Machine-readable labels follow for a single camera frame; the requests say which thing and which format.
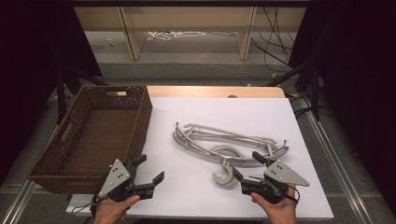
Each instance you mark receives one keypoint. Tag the dark curtain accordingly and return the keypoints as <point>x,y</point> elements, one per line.
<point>361,77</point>
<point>31,62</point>

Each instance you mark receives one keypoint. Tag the metal floor rail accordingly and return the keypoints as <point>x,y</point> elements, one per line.
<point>20,202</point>
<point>335,161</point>

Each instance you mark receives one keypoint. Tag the brown wicker basket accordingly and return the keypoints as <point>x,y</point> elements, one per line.
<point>102,130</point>

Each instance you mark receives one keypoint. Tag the person's left hand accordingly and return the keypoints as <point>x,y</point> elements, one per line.
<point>109,211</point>

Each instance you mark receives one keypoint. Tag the black metal stand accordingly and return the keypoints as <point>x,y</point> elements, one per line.
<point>60,96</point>
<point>315,93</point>

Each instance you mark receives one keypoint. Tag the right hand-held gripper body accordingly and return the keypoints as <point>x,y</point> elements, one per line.
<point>280,174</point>

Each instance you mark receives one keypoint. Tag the beige wooden shelf unit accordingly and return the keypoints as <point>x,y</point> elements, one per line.
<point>137,37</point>

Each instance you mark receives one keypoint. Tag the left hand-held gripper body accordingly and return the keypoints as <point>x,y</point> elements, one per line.
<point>115,179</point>

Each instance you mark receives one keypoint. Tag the person's right hand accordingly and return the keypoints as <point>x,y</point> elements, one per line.
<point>281,213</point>

